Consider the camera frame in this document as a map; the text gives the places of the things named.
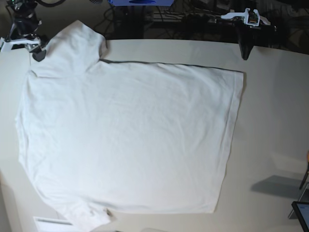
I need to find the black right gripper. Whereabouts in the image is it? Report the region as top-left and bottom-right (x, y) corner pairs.
(9, 11), (46, 62)

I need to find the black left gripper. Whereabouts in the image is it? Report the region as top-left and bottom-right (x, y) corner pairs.
(235, 24), (276, 60)

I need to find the white T-shirt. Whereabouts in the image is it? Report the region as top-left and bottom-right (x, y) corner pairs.
(16, 21), (244, 232)

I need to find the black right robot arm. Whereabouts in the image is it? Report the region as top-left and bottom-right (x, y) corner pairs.
(0, 0), (47, 62)

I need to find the blue box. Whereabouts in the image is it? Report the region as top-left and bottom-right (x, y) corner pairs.
(108, 0), (174, 6)

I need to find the grey tablet stand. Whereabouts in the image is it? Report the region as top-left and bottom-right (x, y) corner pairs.
(288, 182), (309, 219)

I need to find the white paper sheet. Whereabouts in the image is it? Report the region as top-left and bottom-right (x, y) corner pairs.
(34, 217), (75, 232)

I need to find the dark tablet screen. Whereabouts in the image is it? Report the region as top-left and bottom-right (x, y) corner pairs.
(292, 201), (309, 232)

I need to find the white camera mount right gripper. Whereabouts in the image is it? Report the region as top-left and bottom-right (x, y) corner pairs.
(0, 36), (44, 53)

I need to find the white camera mount gripper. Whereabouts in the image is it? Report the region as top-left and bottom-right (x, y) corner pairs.
(220, 8), (271, 27)
(0, 36), (44, 53)

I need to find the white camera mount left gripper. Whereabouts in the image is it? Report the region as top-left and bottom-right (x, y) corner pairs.
(220, 8), (271, 27)

